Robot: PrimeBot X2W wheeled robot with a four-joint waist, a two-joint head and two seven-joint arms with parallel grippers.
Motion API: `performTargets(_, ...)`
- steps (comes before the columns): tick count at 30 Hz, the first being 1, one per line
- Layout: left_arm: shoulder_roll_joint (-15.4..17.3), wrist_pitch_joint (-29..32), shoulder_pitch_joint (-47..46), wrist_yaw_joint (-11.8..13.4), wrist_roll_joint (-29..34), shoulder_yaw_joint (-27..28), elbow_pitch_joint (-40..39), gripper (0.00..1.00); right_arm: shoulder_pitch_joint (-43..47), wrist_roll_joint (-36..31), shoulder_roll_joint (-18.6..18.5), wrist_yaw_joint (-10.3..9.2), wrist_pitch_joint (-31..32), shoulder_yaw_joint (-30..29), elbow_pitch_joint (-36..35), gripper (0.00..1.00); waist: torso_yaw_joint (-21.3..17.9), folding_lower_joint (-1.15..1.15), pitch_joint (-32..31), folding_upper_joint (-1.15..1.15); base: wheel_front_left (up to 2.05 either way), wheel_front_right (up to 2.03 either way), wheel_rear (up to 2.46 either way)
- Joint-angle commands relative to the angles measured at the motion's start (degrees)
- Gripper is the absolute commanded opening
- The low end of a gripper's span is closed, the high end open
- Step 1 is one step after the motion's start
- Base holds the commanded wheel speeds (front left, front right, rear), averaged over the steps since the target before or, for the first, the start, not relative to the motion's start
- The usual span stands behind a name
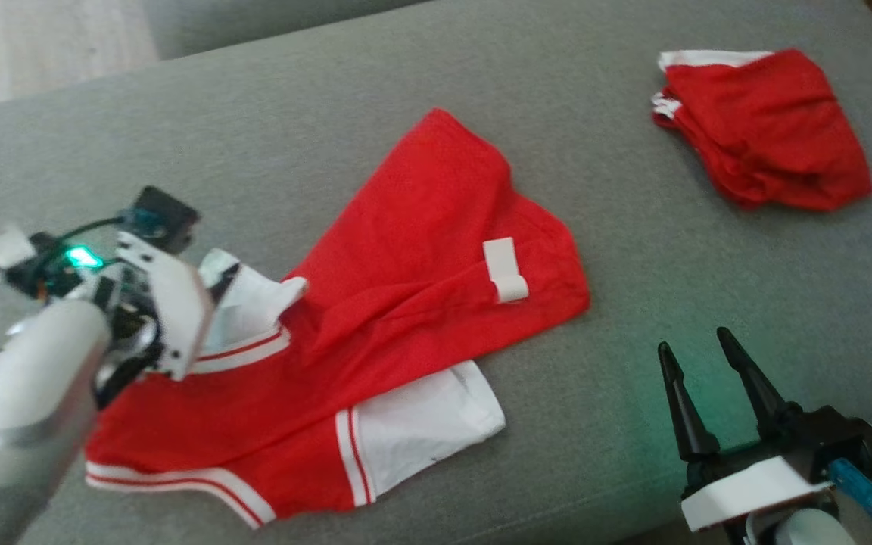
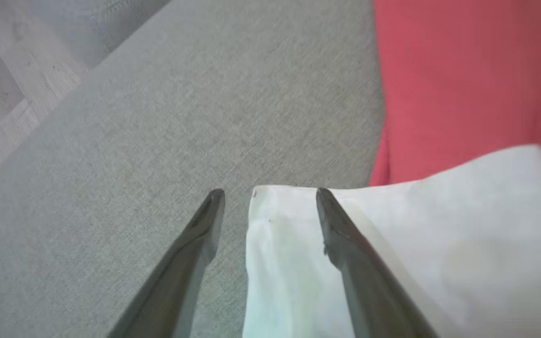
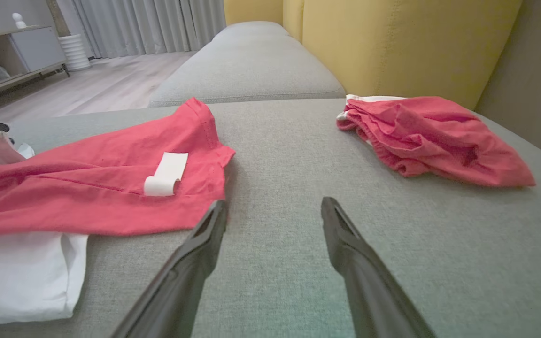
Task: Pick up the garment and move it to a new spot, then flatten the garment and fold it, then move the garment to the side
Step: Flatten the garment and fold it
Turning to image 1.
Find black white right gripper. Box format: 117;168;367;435
657;326;872;532

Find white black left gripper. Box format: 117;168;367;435
5;227;244;410

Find red white sports jersey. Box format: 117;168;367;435
84;107;592;531

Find red white sports shorts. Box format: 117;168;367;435
650;48;872;213

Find large grey sofa seat cushion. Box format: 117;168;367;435
0;0;872;545

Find grey sofa chaise cushion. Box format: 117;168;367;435
139;0;437;61

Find white cable label tag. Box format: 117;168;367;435
0;226;37;269

